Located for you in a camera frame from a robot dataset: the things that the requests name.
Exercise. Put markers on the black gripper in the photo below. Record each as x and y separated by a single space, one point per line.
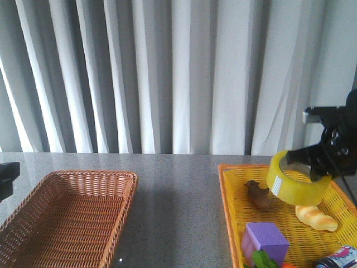
338 149
9 172

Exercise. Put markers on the yellow packing tape roll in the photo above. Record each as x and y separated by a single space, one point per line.
296 183

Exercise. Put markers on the toy croissant bread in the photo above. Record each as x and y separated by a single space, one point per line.
315 218

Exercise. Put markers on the brown toy animal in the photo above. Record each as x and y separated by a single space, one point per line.
259 196

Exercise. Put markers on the brown wicker basket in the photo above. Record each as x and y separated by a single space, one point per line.
72 218

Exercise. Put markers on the yellow woven basket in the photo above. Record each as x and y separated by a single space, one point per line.
306 244

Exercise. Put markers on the purple foam cube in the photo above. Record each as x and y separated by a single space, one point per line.
267 237

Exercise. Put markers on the blue patterned bottle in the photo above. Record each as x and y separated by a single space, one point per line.
345 257

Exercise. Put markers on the orange toy fruit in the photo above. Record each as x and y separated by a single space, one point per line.
288 265

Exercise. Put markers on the green toy vegetable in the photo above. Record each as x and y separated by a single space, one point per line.
262 260

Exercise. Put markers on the grey pleated curtain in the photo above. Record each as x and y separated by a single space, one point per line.
171 77

